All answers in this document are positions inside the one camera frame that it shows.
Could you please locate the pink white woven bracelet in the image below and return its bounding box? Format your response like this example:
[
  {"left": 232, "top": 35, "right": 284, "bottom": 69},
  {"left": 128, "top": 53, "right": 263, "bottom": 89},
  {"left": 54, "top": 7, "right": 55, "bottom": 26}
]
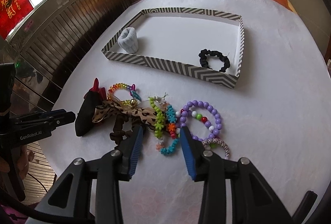
[{"left": 201, "top": 138, "right": 231, "bottom": 160}]

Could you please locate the leopard print bow scrunchie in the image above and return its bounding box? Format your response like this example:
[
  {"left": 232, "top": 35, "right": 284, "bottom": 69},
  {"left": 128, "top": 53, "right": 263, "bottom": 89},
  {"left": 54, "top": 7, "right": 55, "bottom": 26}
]
[{"left": 92, "top": 101, "right": 158, "bottom": 145}]

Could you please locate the multicolour round bead bracelet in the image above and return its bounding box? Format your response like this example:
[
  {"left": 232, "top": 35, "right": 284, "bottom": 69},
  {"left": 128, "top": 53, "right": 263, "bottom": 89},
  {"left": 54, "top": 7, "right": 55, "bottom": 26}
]
[{"left": 174, "top": 109, "right": 217, "bottom": 134}]

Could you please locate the purple bead bracelet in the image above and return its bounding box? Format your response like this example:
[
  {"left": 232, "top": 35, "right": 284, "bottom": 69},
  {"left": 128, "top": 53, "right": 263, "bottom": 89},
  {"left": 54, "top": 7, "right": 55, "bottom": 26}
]
[{"left": 178, "top": 99, "right": 223, "bottom": 142}]

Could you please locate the red black hair bow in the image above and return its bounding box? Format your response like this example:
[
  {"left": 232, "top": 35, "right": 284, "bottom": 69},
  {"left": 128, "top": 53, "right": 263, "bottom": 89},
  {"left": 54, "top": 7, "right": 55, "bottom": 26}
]
[{"left": 75, "top": 78, "right": 113, "bottom": 137}]

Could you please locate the rainbow bead bracelet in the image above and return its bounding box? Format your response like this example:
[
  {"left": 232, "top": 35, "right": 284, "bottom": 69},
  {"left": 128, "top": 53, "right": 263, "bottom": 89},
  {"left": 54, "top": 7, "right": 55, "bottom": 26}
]
[{"left": 107, "top": 82, "right": 143, "bottom": 107}]

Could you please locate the colourful flower bead bracelet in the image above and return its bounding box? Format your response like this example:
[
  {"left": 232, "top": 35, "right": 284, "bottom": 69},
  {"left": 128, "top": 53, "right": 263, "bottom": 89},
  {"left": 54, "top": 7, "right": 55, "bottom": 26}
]
[{"left": 148, "top": 94, "right": 181, "bottom": 155}]

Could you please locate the black scrunchie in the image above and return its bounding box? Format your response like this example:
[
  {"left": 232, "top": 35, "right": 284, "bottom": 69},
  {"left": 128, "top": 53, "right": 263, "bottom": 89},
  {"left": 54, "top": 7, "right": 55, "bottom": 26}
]
[{"left": 198, "top": 49, "right": 231, "bottom": 73}]

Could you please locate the white fluffy scrunchie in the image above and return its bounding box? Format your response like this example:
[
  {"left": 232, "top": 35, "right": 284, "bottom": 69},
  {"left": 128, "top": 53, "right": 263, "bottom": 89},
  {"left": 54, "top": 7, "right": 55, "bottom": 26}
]
[{"left": 117, "top": 27, "right": 139, "bottom": 54}]

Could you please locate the striped black white tray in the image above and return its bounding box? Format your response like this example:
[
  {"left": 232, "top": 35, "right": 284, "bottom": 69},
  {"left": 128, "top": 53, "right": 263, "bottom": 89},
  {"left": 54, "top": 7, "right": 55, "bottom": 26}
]
[{"left": 102, "top": 7, "right": 245, "bottom": 89}]

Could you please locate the red paper banner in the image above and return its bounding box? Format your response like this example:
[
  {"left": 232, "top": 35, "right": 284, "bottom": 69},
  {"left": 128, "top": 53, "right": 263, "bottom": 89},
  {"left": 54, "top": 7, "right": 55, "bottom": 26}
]
[{"left": 0, "top": 0, "right": 34, "bottom": 40}]

